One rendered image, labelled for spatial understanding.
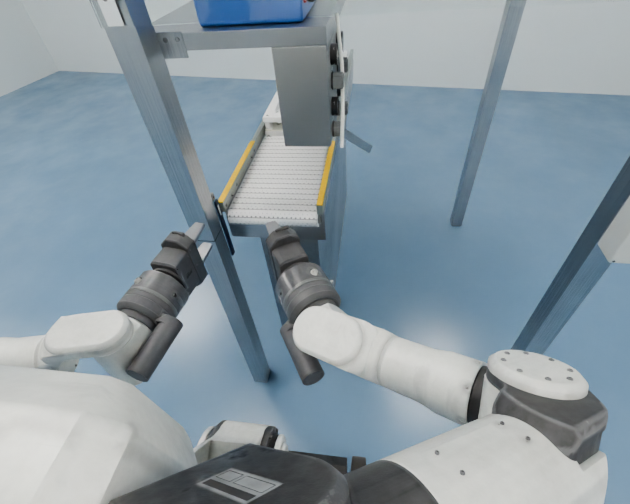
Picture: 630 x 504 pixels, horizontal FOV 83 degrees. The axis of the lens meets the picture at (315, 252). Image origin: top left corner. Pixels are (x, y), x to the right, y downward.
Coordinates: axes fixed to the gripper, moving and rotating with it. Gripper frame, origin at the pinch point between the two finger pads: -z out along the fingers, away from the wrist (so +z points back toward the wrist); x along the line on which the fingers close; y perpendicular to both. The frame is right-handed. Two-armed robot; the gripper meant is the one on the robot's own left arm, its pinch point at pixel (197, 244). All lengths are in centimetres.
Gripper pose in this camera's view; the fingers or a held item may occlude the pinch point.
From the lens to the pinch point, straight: 72.3
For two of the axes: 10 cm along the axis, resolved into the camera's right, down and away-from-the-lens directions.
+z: -2.8, 6.9, -6.7
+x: 0.7, 7.1, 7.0
